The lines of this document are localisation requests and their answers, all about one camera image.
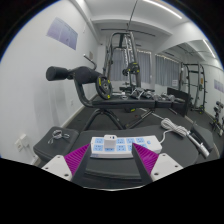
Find black adjustable bench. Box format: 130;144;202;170
166;87;191;116

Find grey cable machine frame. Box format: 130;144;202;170
102;31;143;98

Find short ceiling light strip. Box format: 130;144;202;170
203;39;217;59

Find small purple wall poster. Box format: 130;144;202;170
213;79;224;94

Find silver barbell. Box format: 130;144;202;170
184;129;211;159

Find metal cable handle attachments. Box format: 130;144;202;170
118;85;176;102

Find large purple wall poster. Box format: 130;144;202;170
45;16;79;51

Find wide grey curtain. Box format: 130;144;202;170
111;48;153;84

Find narrow grey curtain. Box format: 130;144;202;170
154;54;181;88

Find black padded workout bench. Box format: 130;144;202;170
33;124;216;188

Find black squat rack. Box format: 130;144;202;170
179;61;208;114

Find white power strip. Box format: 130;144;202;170
90;134;163;159

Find black roller-pad exercise bench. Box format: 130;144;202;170
45;54;188;132

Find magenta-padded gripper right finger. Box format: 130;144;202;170
131;143;184;185

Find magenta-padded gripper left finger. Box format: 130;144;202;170
41;143;92;184

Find dumbbell rack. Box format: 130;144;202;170
209;100;224;136

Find white power strip cable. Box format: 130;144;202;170
159;118;192;145

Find white charger block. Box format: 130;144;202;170
103;134;118;150

